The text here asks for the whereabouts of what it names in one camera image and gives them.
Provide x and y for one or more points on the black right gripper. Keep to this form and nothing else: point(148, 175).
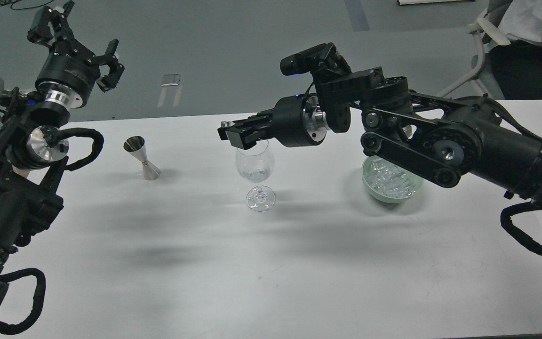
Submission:
point(295, 121)

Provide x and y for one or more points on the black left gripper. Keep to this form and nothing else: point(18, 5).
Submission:
point(66, 63)

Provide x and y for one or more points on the steel cocktail jigger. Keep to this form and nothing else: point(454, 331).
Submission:
point(135, 146)

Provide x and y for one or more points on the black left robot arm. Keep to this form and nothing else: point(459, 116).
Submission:
point(35, 150)

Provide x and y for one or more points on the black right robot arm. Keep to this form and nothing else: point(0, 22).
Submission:
point(435, 138)

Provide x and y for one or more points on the clear wine glass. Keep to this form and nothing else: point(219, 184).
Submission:
point(256, 165)

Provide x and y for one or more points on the pile of ice cubes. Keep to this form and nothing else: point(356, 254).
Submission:
point(390, 180)

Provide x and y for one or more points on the metal floor plate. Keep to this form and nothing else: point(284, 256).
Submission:
point(169, 80)

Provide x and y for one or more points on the green ceramic bowl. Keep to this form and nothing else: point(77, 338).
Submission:
point(365, 170)

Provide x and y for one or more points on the seated person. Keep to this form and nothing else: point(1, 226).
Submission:
point(517, 67)

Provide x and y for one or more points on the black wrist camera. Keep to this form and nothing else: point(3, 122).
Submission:
point(307, 60)

